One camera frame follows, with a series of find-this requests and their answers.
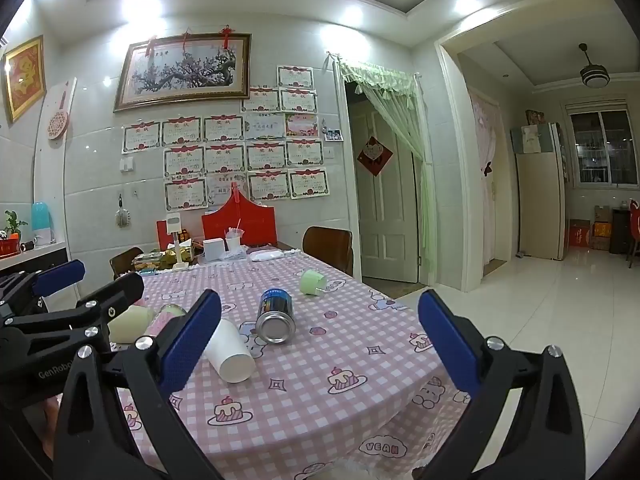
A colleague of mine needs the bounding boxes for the brown wooden chair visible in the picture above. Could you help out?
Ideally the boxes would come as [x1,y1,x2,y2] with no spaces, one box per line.
[109,246,146,281]
[302,226,354,277]

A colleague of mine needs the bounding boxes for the metal tin can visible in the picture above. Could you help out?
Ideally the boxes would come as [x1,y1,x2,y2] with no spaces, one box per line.
[256,287,297,345]

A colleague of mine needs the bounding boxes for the cream plastic cup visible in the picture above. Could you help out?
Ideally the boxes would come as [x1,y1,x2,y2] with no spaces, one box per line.
[107,305,156,345]

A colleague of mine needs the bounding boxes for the white sign on stand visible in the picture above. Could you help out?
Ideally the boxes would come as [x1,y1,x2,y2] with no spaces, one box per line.
[166,212,184,266]

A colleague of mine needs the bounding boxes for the brown doormat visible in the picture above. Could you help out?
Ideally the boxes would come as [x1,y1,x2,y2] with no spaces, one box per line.
[360,280,428,298]

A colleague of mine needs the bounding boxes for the dark low cabinet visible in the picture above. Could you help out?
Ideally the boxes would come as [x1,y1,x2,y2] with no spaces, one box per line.
[611,207,636,253]

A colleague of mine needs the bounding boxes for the white paper cup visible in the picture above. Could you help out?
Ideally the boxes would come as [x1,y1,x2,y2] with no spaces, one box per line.
[204,317,256,385]

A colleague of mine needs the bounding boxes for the ceiling fan lamp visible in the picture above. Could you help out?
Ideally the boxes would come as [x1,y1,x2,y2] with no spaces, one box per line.
[577,42,611,90]

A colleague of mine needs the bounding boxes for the pink checked tablecloth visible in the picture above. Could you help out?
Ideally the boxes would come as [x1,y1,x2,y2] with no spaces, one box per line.
[107,247,473,480]

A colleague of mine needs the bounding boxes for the red diamond door ornament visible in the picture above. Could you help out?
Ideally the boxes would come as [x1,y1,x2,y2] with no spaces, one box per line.
[356,135,394,177]

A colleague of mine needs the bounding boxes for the round pink fan ornament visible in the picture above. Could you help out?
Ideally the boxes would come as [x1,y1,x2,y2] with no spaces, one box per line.
[47,81,71,141]

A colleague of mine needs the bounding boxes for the blue humidifier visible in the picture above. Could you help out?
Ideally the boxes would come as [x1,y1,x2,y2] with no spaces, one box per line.
[31,202,56,247]

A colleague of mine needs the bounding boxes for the tray of snacks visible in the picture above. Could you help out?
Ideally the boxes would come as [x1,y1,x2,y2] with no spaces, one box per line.
[132,250,167,274]

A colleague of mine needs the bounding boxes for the gold framed picture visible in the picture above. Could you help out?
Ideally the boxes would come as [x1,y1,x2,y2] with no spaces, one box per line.
[2,35,47,125]

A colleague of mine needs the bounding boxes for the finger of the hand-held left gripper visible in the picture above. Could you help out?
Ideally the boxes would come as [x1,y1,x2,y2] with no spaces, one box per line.
[0,259,87,324]
[0,272,146,362]

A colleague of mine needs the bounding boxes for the orange cardboard box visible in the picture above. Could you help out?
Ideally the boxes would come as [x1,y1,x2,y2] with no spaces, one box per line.
[590,222,613,251]

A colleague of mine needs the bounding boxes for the pink clear cup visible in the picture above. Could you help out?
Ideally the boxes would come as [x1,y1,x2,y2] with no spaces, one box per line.
[145,304,188,338]

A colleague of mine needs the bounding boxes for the red cardboard box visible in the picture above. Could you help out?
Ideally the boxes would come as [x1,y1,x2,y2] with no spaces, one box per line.
[569,218,592,248]

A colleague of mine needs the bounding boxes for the dark cabinet with white counter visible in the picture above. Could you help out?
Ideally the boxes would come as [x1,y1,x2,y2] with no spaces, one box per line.
[0,242,68,281]

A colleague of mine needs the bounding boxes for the potted plant in red pot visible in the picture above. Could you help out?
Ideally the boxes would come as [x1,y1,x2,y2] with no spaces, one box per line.
[0,210,28,258]

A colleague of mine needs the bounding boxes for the white panel door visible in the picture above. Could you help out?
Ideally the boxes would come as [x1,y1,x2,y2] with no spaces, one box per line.
[348,100,420,283]

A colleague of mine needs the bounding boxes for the green lace door curtain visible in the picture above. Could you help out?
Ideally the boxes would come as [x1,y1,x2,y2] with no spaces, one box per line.
[327,51,437,286]

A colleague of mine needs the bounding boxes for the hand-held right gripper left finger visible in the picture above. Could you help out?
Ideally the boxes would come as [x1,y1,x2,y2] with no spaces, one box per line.
[52,289,223,480]

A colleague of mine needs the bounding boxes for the barred window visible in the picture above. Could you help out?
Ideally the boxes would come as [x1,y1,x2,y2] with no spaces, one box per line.
[565,101,640,188]

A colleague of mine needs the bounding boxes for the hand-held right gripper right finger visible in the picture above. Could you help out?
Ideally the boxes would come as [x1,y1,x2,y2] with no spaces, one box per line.
[418,289,587,480]

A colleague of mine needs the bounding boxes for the group of award certificates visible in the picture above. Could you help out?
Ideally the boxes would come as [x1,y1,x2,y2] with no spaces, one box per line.
[121,64,329,211]

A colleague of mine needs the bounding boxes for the white refrigerator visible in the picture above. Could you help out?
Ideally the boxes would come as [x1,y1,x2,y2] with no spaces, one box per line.
[510,121,568,261]

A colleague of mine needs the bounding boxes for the white square box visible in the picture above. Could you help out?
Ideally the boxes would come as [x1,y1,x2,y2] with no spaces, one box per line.
[202,237,227,262]

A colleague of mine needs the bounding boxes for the red paper board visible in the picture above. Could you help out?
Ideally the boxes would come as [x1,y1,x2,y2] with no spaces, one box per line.
[201,183,277,248]

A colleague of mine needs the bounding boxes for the green plastic cup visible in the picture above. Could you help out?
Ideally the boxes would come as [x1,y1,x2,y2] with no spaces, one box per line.
[299,269,332,298]

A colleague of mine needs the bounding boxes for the framed blossom painting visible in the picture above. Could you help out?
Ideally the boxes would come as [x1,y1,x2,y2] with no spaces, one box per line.
[113,32,252,112]

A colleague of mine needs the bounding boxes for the red chair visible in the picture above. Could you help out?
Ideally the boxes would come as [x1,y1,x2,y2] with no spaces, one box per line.
[627,199,640,268]

